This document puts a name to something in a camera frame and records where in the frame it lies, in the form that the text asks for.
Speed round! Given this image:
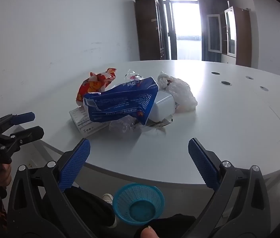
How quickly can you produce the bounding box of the red orange snack bag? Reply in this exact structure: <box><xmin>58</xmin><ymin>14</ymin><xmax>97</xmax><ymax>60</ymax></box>
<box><xmin>76</xmin><ymin>67</ymin><xmax>117</xmax><ymax>105</ymax></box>

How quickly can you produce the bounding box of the blue plastic package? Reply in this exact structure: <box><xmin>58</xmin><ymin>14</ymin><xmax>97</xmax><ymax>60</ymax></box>
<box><xmin>83</xmin><ymin>77</ymin><xmax>160</xmax><ymax>126</ymax></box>

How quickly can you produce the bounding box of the white paper box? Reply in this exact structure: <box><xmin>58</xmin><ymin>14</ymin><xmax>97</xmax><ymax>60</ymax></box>
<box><xmin>69</xmin><ymin>105</ymin><xmax>111</xmax><ymax>137</ymax></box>

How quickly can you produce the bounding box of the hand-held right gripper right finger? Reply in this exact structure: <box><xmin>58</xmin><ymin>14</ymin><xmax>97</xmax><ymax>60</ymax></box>
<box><xmin>188</xmin><ymin>137</ymin><xmax>272</xmax><ymax>238</ymax></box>

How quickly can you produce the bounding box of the bright balcony window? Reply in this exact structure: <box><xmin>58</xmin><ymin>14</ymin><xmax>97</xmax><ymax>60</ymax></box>
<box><xmin>163</xmin><ymin>0</ymin><xmax>203</xmax><ymax>61</ymax></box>

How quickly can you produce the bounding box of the white plastic container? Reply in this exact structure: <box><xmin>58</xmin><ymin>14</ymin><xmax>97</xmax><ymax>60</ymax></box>
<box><xmin>150</xmin><ymin>91</ymin><xmax>175</xmax><ymax>122</ymax></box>

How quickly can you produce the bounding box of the person's right hand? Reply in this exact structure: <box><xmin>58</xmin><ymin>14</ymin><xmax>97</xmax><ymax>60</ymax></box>
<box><xmin>140</xmin><ymin>226</ymin><xmax>159</xmax><ymax>238</ymax></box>

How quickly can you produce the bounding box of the dark wooden cabinet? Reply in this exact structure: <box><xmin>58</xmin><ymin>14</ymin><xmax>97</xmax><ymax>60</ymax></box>
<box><xmin>135</xmin><ymin>0</ymin><xmax>170</xmax><ymax>61</ymax></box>

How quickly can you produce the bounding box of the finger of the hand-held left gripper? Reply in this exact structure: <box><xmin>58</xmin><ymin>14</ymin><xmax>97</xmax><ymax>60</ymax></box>
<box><xmin>9</xmin><ymin>126</ymin><xmax>44</xmax><ymax>146</ymax></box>
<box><xmin>0</xmin><ymin>112</ymin><xmax>35</xmax><ymax>134</ymax></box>

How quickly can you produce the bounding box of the white plastic bag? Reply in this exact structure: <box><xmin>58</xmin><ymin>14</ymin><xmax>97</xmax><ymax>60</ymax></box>
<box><xmin>157</xmin><ymin>71</ymin><xmax>198</xmax><ymax>111</ymax></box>

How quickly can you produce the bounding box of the person's left leg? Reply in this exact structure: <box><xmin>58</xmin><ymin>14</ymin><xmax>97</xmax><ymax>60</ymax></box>
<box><xmin>41</xmin><ymin>186</ymin><xmax>117</xmax><ymax>238</ymax></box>

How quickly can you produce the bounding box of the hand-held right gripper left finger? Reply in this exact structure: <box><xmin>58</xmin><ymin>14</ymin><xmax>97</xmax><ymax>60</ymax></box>
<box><xmin>7</xmin><ymin>138</ymin><xmax>92</xmax><ymax>238</ymax></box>

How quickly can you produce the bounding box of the blue plastic basket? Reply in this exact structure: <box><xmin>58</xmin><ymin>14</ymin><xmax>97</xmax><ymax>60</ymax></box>
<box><xmin>113</xmin><ymin>183</ymin><xmax>165</xmax><ymax>226</ymax></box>

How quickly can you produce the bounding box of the brown glass door cabinet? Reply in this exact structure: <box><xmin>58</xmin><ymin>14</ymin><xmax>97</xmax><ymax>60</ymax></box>
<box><xmin>206</xmin><ymin>6</ymin><xmax>252</xmax><ymax>67</ymax></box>

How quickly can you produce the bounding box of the clear wrapper with red print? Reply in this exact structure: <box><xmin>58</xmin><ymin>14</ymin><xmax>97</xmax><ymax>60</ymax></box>
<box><xmin>124</xmin><ymin>69</ymin><xmax>145</xmax><ymax>82</ymax></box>

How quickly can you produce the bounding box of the person's white left shoe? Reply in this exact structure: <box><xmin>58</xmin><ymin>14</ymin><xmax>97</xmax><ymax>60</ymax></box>
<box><xmin>103</xmin><ymin>193</ymin><xmax>118</xmax><ymax>228</ymax></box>

